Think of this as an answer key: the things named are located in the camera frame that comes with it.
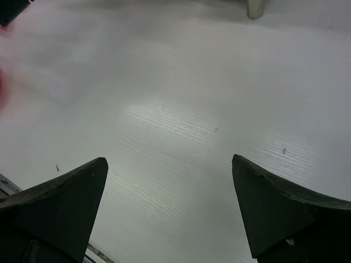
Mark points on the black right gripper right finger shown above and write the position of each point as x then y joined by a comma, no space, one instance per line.
286,222

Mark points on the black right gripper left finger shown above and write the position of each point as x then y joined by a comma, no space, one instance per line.
53,221

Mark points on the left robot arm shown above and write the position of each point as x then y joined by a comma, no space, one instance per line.
10,9

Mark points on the white two-tier shelf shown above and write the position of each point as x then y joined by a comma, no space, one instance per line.
285,12

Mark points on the aluminium table edge rail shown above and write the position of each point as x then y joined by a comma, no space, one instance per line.
92,254

